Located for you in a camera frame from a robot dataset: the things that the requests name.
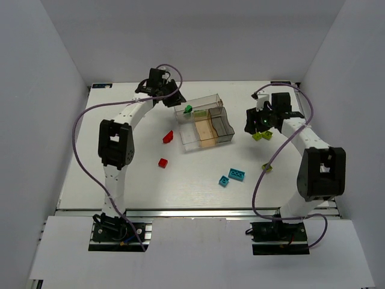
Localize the small green number lego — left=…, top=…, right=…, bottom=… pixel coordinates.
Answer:
left=183, top=105, right=193, bottom=116

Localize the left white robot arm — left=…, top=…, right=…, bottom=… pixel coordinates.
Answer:
left=97, top=66, right=186, bottom=218

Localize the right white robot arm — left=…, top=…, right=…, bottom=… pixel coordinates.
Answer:
left=245, top=93, right=347, bottom=223

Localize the lime flat square lego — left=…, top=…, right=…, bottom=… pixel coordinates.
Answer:
left=252, top=132, right=262, bottom=141

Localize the lime curved lego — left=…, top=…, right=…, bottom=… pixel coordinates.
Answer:
left=261, top=131, right=273, bottom=140

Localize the grey smoky container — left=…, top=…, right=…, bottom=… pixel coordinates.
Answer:
left=209, top=107, right=235, bottom=144

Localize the long clear smoky container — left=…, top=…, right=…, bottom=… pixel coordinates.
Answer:
left=174, top=94, right=223, bottom=123

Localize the amber transparent container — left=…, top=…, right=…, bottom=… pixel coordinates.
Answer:
left=192, top=110, right=216, bottom=148

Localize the lime lego near front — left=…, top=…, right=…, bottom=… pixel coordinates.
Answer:
left=262, top=163, right=273, bottom=173

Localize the right blue table label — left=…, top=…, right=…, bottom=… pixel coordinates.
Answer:
left=270, top=81, right=292, bottom=85

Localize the blue table label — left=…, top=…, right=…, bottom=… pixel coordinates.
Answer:
left=270, top=81, right=292, bottom=85
left=91, top=83, right=112, bottom=89

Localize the cyan long lego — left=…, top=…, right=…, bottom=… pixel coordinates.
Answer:
left=228, top=168, right=245, bottom=182

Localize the red curved lego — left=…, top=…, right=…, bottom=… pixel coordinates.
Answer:
left=162, top=131, right=174, bottom=144

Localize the cyan small lego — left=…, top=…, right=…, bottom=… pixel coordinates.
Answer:
left=218, top=175, right=229, bottom=187

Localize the left blue table label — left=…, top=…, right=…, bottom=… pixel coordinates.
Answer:
left=91, top=83, right=112, bottom=89

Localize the red square lego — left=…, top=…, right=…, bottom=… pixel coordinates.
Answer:
left=158, top=158, right=168, bottom=169

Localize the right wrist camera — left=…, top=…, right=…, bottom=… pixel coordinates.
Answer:
left=251, top=93, right=270, bottom=111

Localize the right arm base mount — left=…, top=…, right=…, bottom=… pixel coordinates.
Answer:
left=245, top=221, right=310, bottom=256

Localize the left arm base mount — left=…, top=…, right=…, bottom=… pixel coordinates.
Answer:
left=88, top=213, right=151, bottom=252

